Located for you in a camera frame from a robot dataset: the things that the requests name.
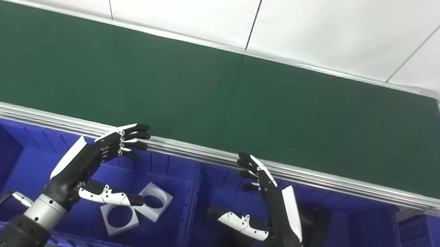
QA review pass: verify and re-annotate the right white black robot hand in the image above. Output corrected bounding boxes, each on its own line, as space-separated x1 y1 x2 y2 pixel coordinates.
202 148 321 247

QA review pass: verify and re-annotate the black cylinder-on-block part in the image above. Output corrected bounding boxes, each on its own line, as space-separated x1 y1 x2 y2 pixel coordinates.
292 202 333 247

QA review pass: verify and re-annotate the white square plate with hole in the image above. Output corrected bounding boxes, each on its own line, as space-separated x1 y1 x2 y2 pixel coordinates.
95 198 143 241
134 181 176 225

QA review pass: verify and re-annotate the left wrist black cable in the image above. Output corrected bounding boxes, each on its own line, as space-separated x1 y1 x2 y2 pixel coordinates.
0 189 34 247

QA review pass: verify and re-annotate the green conveyor belt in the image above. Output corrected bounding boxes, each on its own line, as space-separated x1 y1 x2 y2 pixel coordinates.
0 0 440 201
0 0 440 218

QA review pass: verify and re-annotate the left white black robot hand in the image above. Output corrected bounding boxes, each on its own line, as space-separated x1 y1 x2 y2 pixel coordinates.
39 109 158 224

